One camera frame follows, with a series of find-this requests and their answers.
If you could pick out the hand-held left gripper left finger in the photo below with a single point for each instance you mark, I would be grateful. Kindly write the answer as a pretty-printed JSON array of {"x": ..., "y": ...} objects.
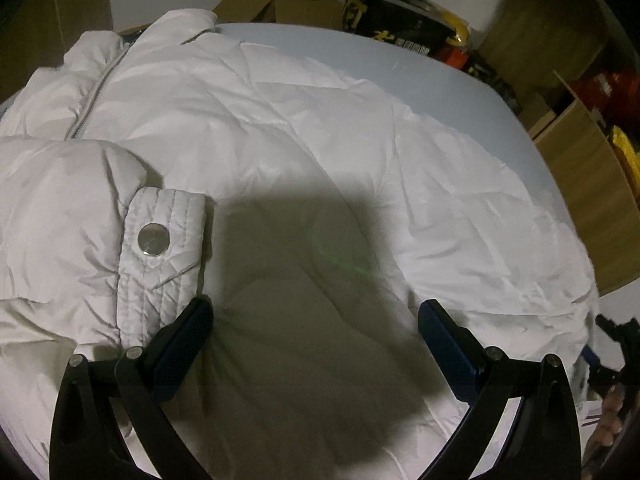
[{"x": 192, "y": 327}]

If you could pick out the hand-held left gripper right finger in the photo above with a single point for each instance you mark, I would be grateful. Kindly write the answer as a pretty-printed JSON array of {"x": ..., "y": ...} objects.
[{"x": 442, "y": 340}]

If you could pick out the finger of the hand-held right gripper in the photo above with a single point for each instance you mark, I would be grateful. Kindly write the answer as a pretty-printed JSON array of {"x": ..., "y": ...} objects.
[
  {"x": 612, "y": 327},
  {"x": 591, "y": 356}
]

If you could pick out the white puffer jacket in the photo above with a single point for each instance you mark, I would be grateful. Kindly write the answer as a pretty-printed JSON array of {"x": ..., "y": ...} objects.
[{"x": 300, "y": 135}]

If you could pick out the wooden wall column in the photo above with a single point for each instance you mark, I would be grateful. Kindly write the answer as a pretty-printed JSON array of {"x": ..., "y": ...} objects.
[{"x": 60, "y": 5}]

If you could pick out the yellow plastic object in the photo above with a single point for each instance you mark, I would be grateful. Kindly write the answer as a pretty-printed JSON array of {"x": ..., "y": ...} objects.
[{"x": 457, "y": 27}]

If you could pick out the red orange object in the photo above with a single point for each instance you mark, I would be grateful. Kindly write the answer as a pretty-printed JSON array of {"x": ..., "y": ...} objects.
[{"x": 457, "y": 55}]

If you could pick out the wooden shelf unit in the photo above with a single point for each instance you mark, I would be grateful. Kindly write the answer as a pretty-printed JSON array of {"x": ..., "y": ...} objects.
[{"x": 585, "y": 175}]

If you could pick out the yellow bag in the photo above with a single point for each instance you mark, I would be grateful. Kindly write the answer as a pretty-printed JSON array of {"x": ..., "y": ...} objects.
[{"x": 625, "y": 152}]

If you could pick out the wooden cabinet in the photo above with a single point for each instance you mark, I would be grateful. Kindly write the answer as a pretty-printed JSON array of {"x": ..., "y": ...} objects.
[{"x": 545, "y": 25}]

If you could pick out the black and yellow case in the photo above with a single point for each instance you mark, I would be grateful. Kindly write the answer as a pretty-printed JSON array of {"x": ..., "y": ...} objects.
[{"x": 400, "y": 20}]

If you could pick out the red packages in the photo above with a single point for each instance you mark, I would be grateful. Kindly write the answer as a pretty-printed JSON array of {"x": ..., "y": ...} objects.
[{"x": 607, "y": 87}]

